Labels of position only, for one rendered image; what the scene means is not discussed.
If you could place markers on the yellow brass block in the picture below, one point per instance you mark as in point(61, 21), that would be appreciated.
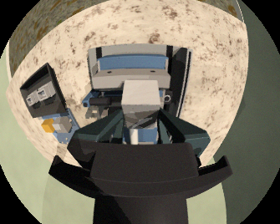
point(47, 126)

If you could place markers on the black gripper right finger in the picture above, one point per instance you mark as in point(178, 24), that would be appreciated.
point(181, 131)

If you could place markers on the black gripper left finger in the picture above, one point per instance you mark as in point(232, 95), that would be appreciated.
point(101, 129)

